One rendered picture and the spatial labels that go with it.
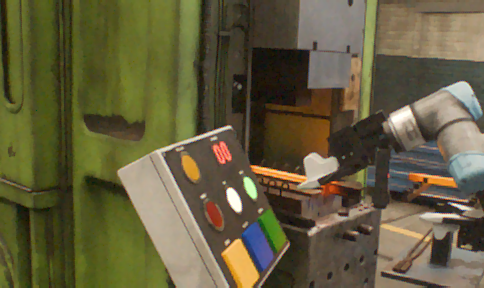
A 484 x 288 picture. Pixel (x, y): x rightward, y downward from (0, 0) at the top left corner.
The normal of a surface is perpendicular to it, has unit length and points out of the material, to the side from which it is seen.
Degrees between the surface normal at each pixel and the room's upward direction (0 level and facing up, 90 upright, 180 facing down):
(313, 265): 90
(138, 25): 89
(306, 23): 90
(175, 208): 90
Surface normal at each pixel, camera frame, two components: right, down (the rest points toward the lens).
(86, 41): 0.72, 0.16
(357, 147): -0.20, 0.17
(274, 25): -0.59, 0.11
